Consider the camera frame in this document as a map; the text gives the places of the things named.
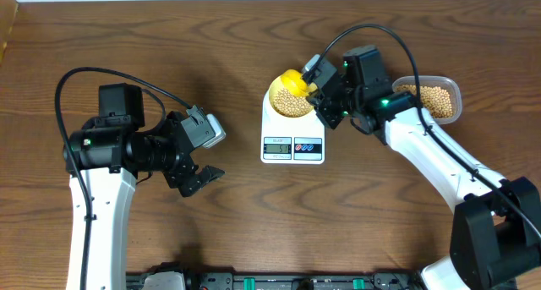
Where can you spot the pale yellow bowl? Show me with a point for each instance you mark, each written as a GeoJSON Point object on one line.
{"type": "Point", "coordinates": [275, 86]}

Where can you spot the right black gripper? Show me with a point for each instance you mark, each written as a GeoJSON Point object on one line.
{"type": "Point", "coordinates": [321, 107]}

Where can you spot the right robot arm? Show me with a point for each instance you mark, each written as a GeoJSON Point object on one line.
{"type": "Point", "coordinates": [495, 234]}

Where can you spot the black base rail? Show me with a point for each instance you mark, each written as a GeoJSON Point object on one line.
{"type": "Point", "coordinates": [229, 281]}

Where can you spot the soybeans pile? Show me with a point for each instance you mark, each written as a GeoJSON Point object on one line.
{"type": "Point", "coordinates": [437, 101]}

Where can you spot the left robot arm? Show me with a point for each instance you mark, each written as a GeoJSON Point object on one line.
{"type": "Point", "coordinates": [110, 160]}

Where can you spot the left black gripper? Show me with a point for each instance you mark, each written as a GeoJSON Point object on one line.
{"type": "Point", "coordinates": [178, 173]}

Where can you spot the white digital kitchen scale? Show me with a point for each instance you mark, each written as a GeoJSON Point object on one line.
{"type": "Point", "coordinates": [287, 140]}

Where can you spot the cardboard panel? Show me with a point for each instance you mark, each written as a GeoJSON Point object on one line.
{"type": "Point", "coordinates": [8, 11]}

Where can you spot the clear plastic container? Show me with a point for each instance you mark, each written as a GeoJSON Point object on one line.
{"type": "Point", "coordinates": [449, 85]}

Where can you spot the soybeans in bowl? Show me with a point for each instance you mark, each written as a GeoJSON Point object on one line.
{"type": "Point", "coordinates": [289, 105]}

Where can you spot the yellow measuring scoop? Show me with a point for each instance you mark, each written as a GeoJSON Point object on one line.
{"type": "Point", "coordinates": [293, 81]}

